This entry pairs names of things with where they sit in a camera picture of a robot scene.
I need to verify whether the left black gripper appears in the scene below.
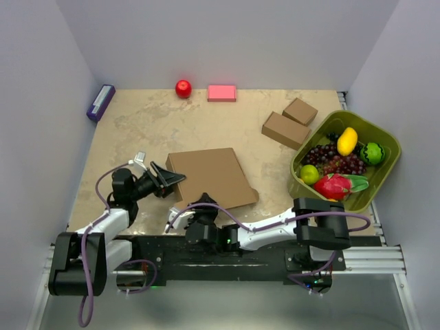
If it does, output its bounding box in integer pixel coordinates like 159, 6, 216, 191
130, 162, 185, 202

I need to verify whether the large brown cardboard box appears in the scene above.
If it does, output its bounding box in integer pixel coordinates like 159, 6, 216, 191
166, 148, 259, 209

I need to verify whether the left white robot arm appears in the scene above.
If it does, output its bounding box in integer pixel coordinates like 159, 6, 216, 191
48, 161, 186, 297

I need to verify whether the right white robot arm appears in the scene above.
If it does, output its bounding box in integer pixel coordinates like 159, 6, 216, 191
184, 197, 351, 270

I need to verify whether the pink flat box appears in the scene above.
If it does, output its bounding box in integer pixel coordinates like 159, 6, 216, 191
207, 85, 237, 102

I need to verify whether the purple flat box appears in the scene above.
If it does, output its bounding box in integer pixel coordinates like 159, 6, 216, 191
86, 85, 116, 123

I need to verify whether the small brown box left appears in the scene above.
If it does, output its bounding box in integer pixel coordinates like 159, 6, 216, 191
261, 112, 311, 150

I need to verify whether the small brown box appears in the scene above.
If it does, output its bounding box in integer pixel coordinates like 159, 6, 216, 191
261, 112, 311, 150
282, 98, 318, 126

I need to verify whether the small brown box right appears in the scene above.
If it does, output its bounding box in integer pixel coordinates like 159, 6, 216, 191
282, 98, 318, 126

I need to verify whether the red apple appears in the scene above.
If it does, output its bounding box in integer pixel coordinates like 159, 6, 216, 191
175, 80, 193, 98

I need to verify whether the green lime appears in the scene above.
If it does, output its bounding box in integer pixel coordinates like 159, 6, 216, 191
300, 164, 320, 186

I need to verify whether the purple grapes bunch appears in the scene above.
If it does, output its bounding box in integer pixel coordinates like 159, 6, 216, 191
302, 132, 367, 175

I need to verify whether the red toy pepper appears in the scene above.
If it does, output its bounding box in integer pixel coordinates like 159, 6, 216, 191
313, 173, 369, 201

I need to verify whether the yellow mango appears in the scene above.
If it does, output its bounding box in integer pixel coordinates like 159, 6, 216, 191
337, 127, 358, 156

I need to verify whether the toy watermelon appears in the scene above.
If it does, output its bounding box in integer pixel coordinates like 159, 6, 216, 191
360, 142, 386, 166

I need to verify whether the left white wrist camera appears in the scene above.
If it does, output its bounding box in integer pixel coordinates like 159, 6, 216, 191
128, 151, 148, 173

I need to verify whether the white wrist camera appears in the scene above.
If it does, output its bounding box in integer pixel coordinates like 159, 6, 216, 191
128, 151, 148, 173
164, 207, 195, 233

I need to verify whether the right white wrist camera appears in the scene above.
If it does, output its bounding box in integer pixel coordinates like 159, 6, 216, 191
164, 207, 195, 233

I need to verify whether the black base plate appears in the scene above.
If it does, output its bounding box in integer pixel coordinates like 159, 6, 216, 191
114, 236, 354, 293

